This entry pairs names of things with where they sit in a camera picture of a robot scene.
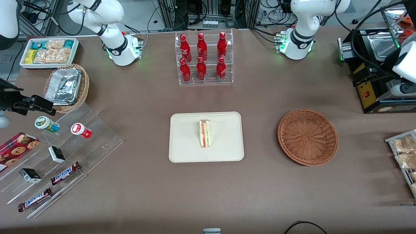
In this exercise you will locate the steel tray in machine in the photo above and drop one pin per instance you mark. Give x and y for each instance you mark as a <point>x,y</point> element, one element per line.
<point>383,47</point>

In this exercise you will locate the teal snack pack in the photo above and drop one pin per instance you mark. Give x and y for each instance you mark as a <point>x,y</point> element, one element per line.
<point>39,45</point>
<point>69,44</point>

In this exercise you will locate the white power strip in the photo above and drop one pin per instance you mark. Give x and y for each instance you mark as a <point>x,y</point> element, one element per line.
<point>210,24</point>

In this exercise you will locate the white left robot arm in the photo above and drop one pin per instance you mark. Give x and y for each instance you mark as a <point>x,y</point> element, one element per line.
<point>300,19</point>

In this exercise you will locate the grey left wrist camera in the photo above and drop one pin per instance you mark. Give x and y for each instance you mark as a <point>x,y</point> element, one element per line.
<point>403,89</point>

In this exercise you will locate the cream rectangular tray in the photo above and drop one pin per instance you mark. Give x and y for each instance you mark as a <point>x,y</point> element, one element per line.
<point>185,139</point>

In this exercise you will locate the orange red snack packet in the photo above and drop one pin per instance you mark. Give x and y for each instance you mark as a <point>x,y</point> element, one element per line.
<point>409,24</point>

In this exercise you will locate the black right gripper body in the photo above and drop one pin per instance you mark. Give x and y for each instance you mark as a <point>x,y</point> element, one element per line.
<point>9,98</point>

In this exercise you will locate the red cola bottle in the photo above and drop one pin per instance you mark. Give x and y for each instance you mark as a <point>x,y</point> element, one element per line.
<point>222,45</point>
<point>201,47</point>
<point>201,70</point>
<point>185,71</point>
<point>221,69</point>
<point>185,48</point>

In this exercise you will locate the tan wicker basket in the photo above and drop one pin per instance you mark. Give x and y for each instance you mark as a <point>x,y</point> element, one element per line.
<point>84,87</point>

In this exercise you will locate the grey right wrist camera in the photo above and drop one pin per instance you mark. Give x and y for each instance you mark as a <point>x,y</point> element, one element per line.
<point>4,122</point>

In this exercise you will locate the white plastic snack bin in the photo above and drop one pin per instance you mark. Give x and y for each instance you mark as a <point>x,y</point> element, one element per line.
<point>48,66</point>

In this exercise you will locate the clear bag brown snacks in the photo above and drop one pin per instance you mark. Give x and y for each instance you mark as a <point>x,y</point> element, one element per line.
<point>404,144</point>
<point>406,161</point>

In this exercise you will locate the small black box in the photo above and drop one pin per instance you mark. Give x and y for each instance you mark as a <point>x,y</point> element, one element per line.
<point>57,154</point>
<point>30,175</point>

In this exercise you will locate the small grey device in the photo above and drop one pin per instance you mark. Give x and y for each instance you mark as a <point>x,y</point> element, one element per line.
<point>212,231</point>

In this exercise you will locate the clear acrylic bottle rack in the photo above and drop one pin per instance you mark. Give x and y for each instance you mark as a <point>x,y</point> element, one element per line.
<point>211,74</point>

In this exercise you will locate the red cookie box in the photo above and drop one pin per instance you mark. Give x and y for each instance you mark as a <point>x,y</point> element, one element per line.
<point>16,149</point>

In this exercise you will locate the Snickers chocolate bar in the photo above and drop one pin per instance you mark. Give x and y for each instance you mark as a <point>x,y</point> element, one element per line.
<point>65,174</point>
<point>35,199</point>

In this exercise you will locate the clear bag rice crackers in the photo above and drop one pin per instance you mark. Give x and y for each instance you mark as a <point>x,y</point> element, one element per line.
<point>62,55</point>
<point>43,56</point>
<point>55,44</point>

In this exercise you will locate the green lid snack cup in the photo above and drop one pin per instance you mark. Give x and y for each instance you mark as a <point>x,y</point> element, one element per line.
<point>44,123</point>

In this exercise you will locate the red lid snack cup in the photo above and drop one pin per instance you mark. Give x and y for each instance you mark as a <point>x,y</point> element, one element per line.
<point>79,129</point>

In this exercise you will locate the yellow snack pack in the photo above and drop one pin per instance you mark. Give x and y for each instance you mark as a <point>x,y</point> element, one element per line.
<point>31,57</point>

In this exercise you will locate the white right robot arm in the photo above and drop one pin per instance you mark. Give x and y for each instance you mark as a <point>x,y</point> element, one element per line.
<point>112,32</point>

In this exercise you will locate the round brown wicker basket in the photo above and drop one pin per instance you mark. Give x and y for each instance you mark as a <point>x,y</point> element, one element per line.
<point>307,138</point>

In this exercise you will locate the aluminium foil tray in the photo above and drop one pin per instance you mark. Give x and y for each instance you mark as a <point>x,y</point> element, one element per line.
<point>63,86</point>

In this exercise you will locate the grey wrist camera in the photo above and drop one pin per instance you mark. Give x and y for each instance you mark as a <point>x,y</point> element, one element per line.
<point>4,122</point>
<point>403,89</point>

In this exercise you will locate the clear acrylic stepped display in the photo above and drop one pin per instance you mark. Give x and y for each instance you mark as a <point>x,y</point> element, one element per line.
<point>97,139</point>

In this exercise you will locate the black machine yellow panel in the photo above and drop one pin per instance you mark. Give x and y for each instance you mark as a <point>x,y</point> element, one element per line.
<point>367,96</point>

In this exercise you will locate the triangular sandwich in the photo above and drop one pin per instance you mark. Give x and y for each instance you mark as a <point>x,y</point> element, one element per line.
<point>205,135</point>

